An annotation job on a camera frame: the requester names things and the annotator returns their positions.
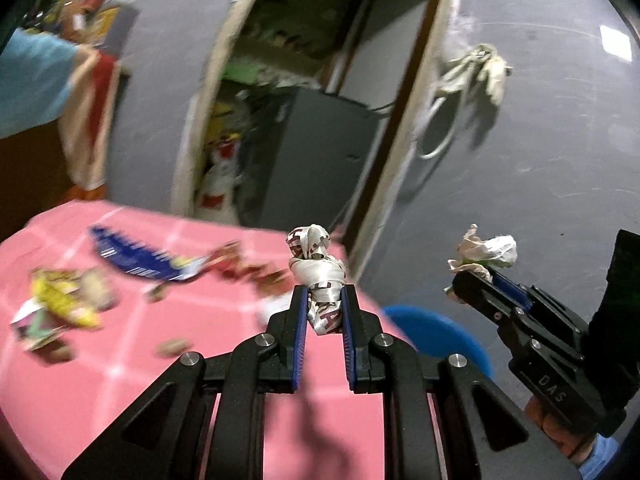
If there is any person's right hand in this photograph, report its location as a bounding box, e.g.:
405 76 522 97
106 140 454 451
524 396 597 466

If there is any yellow snack wrapper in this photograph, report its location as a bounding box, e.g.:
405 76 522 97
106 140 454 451
30 268 102 330

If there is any red cream striped cloth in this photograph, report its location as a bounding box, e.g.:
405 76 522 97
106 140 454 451
58 44 120 195

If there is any brown peel piece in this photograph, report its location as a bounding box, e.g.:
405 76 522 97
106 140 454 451
79 268 117 311

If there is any small white wrapper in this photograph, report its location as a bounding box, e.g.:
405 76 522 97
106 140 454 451
255 292 292 328

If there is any white hose loop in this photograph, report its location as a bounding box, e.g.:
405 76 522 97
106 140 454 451
414 58 476 162

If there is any red torn wrapper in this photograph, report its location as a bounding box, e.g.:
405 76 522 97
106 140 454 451
206 240 294 298

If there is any blue plastic basin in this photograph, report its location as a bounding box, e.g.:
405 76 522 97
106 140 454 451
382 304 494 378

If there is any light blue towel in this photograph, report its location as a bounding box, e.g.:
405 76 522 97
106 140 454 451
0 28 78 139

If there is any white red sack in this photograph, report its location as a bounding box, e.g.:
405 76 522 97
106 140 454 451
194 136 240 226

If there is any blue snack wrapper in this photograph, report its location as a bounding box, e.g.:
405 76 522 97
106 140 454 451
89 224 210 282

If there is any pink checkered tablecloth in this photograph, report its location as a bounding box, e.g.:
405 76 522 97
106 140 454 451
1 202 384 479

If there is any white rubber glove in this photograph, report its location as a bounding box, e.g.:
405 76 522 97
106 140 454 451
436 44 512 107

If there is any brown wooden cabinet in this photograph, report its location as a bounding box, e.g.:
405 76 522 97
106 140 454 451
0 122 106 240

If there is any large soy sauce jug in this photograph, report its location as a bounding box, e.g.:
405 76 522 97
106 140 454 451
93 0 140 58

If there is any white paper trash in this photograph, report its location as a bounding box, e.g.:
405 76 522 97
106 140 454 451
447 223 518 283

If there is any green box on shelf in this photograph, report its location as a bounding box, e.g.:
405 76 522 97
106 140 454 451
222 58 279 84

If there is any brown nut shell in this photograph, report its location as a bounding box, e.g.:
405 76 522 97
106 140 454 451
155 337 193 359

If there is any small brown shell piece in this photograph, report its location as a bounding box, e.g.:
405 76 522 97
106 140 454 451
145 283 168 304

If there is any white red twisted wrapper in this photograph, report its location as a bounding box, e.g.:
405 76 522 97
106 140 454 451
286 224 347 336

